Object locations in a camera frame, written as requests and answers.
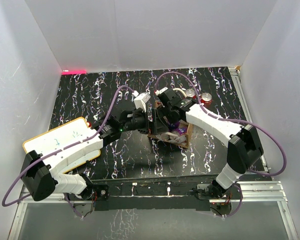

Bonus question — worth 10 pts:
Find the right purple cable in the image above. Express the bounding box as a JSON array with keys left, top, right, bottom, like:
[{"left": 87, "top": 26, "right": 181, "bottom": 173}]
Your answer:
[{"left": 154, "top": 71, "right": 288, "bottom": 217}]

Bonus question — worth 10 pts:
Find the red Coca-Cola can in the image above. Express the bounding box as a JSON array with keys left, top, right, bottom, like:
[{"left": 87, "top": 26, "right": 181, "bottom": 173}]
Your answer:
[
  {"left": 185, "top": 88, "right": 196, "bottom": 99},
  {"left": 200, "top": 92, "right": 213, "bottom": 105}
]

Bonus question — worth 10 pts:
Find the purple cable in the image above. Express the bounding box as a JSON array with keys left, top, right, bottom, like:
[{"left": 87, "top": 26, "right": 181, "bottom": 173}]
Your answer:
[
  {"left": 1, "top": 85, "right": 138, "bottom": 207},
  {"left": 154, "top": 71, "right": 288, "bottom": 217}
]

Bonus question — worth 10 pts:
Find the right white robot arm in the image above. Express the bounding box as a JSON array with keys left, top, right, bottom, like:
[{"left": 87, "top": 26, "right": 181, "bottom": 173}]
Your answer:
[{"left": 154, "top": 87, "right": 264, "bottom": 199}]

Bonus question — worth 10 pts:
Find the yellow-framed whiteboard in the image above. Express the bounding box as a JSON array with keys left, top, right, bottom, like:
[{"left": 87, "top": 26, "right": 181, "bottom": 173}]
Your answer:
[{"left": 22, "top": 117, "right": 101, "bottom": 174}]

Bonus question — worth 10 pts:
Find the aluminium frame rail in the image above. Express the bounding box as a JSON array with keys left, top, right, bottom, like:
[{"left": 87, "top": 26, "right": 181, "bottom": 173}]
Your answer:
[{"left": 10, "top": 67, "right": 297, "bottom": 240}]

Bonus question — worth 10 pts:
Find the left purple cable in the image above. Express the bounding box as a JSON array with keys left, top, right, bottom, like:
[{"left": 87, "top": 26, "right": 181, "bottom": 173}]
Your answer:
[{"left": 1, "top": 85, "right": 138, "bottom": 207}]

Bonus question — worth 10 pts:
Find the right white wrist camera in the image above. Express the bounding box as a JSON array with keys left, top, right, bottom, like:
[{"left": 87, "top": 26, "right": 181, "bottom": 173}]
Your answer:
[{"left": 154, "top": 87, "right": 168, "bottom": 97}]

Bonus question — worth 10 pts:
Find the pink tape strip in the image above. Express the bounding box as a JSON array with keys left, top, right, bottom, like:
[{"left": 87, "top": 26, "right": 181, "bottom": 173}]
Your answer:
[{"left": 62, "top": 70, "right": 87, "bottom": 75}]

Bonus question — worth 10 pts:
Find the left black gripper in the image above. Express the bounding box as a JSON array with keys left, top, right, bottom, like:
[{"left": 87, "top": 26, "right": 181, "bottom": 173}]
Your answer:
[{"left": 120, "top": 108, "right": 168, "bottom": 136}]

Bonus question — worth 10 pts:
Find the burlap canvas tote bag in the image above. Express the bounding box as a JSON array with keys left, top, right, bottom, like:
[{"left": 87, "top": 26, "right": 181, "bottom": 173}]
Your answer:
[{"left": 147, "top": 87, "right": 194, "bottom": 149}]

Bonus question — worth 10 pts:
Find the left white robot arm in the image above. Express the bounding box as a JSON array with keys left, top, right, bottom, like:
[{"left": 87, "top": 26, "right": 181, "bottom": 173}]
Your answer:
[{"left": 21, "top": 107, "right": 169, "bottom": 202}]

